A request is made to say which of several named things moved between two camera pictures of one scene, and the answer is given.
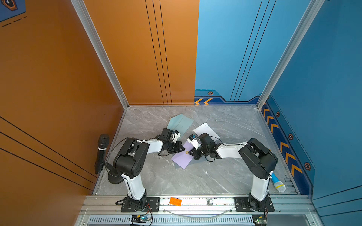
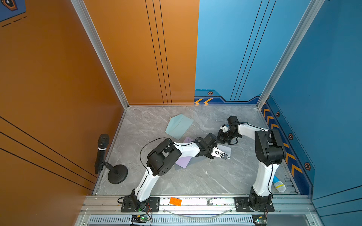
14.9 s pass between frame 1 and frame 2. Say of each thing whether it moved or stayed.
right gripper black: moved
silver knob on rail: stayed
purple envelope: stayed
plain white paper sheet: moved
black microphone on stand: stayed
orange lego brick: stayed
